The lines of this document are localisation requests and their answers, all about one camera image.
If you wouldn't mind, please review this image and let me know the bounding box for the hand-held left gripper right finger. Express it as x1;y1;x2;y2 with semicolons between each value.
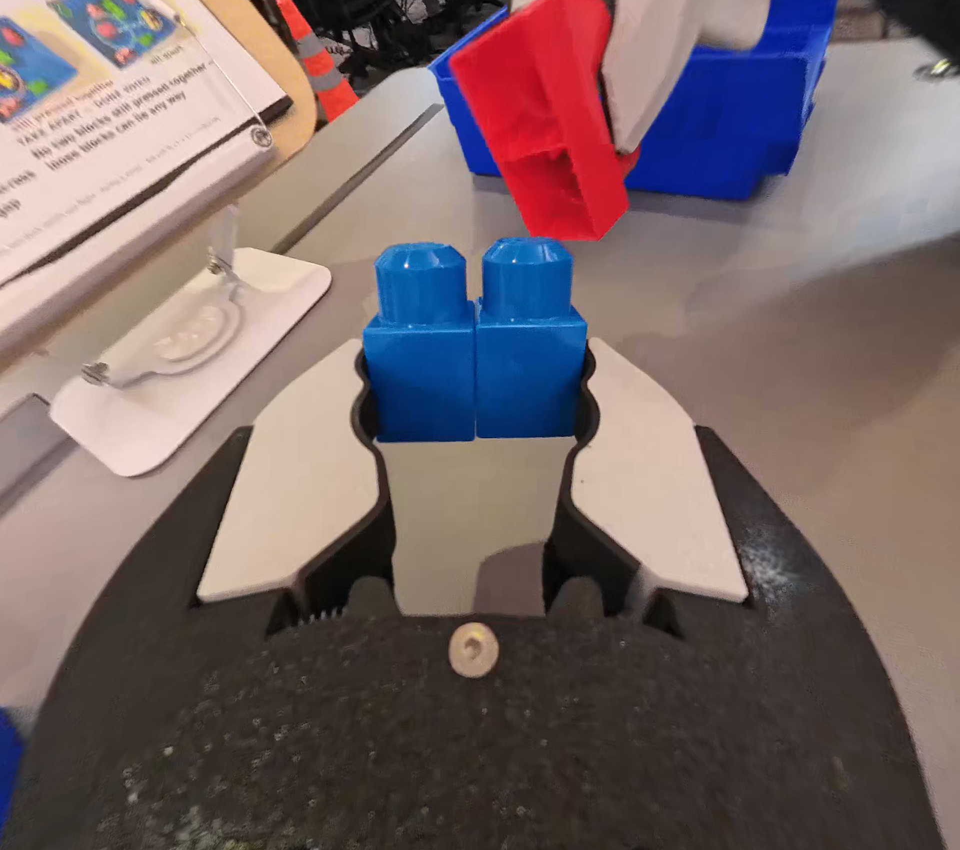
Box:
549;337;751;607

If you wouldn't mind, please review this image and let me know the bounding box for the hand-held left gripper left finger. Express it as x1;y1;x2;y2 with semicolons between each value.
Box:
195;339;395;607

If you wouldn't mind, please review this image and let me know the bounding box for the blue plastic bin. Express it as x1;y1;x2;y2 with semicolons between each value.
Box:
0;708;25;821
429;0;845;202

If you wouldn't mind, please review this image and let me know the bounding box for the red two-stud block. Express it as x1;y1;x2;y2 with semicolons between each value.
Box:
448;0;641;242

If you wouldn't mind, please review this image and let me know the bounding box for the blue one-stud block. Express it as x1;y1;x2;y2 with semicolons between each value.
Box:
474;237;588;439
362;243;479;442

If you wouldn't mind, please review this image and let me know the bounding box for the grey desk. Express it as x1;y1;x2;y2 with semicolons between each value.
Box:
0;36;960;716

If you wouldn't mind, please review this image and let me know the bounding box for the orange traffic cone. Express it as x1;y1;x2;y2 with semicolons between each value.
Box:
273;0;361;124

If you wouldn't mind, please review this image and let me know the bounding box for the printed instruction sheet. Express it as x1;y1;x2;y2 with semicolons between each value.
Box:
0;0;295;289

